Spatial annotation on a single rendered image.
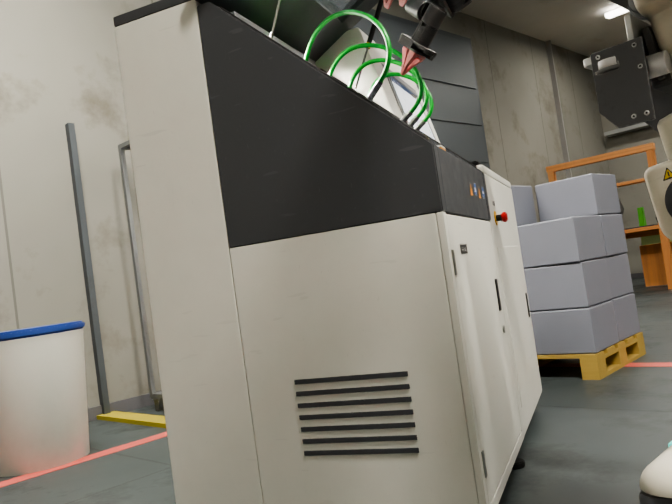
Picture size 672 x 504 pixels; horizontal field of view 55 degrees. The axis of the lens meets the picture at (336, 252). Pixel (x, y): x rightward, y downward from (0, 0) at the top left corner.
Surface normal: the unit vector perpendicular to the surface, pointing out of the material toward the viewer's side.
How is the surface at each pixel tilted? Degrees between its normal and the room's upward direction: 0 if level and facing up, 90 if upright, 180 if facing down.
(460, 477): 90
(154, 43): 90
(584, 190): 90
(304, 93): 90
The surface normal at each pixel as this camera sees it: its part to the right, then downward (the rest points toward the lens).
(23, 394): 0.26, -0.01
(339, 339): -0.38, 0.02
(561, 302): -0.67, 0.07
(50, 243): 0.70, -0.13
